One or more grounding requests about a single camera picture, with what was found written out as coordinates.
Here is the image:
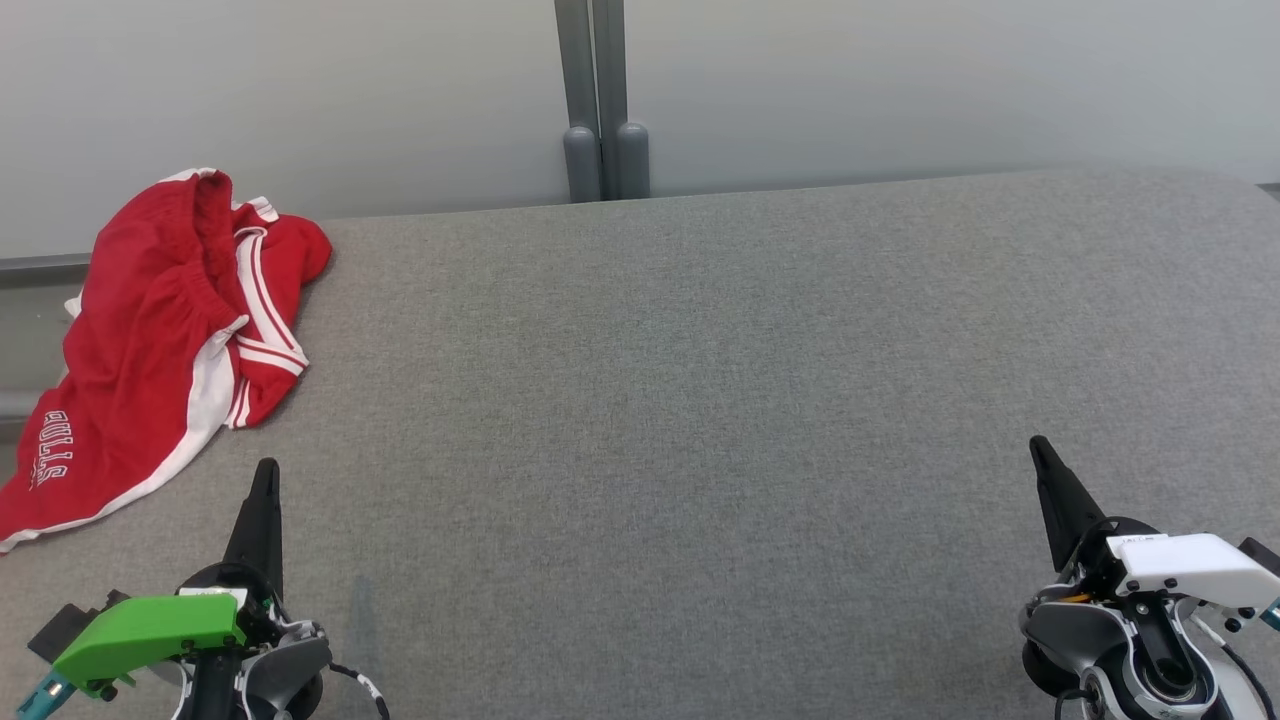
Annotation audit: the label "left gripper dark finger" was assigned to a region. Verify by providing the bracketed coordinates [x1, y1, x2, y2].
[222, 458, 285, 601]

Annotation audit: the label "white band right gripper body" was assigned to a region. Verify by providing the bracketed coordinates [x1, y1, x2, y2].
[1058, 515, 1280, 616]

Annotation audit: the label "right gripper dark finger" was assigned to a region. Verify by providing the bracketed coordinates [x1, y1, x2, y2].
[1030, 436, 1109, 573]

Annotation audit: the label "green band left gripper body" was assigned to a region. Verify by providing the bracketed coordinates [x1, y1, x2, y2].
[50, 560, 291, 701]

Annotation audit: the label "red Bulls shorts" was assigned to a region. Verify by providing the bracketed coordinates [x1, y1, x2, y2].
[0, 168, 251, 554]

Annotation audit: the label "grey fabric sofa cushion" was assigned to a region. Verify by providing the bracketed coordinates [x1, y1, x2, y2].
[0, 165, 1280, 720]

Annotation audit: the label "teal connector left camera cable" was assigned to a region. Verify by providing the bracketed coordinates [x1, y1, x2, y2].
[15, 670, 76, 720]

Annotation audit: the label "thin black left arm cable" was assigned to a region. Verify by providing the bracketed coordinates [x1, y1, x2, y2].
[328, 660, 391, 720]

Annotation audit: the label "grey horizontal wall rail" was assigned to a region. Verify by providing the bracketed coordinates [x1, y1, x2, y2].
[0, 253, 93, 289]

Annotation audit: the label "grey metal wall post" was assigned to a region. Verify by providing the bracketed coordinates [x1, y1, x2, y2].
[555, 0, 651, 203]

